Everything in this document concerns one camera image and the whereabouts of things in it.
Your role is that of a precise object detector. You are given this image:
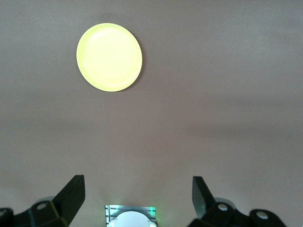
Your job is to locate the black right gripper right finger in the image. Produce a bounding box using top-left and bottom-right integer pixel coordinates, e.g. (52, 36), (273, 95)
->
(189, 176), (287, 227)

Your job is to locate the brown table cover sheet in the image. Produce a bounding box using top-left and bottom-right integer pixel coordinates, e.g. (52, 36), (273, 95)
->
(0, 0), (303, 227)

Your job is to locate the yellow round plate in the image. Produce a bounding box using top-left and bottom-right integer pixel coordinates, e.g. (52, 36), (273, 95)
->
(76, 23), (143, 93)

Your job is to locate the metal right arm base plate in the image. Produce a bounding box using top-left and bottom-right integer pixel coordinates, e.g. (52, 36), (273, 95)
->
(104, 204), (158, 227)

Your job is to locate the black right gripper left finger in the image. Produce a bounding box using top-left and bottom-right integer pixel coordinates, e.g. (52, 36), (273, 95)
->
(0, 175), (86, 227)

